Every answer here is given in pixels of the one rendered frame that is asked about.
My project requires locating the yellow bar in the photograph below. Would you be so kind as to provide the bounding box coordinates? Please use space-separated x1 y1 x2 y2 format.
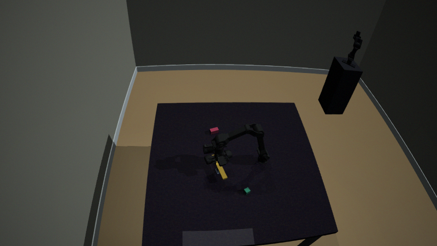
216 161 228 180

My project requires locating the red rectangular block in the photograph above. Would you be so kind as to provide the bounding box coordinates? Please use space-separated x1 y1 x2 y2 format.
209 127 219 135

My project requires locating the small green block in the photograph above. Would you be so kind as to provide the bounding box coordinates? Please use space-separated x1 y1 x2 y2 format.
243 187 250 195

